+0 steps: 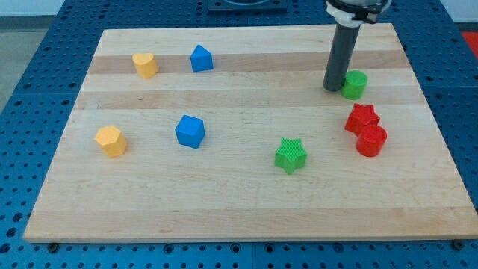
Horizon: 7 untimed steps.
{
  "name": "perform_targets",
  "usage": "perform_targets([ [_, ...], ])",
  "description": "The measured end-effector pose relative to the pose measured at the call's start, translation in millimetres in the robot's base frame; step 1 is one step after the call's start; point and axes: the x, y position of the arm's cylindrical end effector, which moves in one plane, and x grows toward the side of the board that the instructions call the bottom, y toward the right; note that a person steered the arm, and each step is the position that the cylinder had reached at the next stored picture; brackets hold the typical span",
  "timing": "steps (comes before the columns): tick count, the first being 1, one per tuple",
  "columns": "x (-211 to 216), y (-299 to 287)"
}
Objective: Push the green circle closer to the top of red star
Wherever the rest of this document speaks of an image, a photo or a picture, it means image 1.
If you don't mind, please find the green cylinder block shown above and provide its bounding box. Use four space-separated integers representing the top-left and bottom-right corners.
341 70 368 100

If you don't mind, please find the blue cube block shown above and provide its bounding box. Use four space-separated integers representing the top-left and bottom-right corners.
175 115 205 149

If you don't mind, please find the green star block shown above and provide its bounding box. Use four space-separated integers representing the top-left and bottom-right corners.
274 137 308 175

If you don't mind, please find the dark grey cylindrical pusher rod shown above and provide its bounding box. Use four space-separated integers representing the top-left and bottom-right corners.
323 24 360 92

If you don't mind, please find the yellow heart block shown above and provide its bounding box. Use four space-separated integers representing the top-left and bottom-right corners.
132 52 158 78

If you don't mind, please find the red cylinder block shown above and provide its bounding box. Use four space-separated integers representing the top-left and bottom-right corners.
356 125 388 157

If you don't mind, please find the red star block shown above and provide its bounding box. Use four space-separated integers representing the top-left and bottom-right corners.
344 103 381 136

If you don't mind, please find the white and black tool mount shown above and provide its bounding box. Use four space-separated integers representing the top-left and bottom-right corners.
325 0 391 27

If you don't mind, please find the yellow hexagon block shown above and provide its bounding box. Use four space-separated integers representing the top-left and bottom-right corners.
94 126 127 158

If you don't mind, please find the light wooden board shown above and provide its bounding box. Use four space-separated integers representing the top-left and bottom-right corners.
23 23 477 243

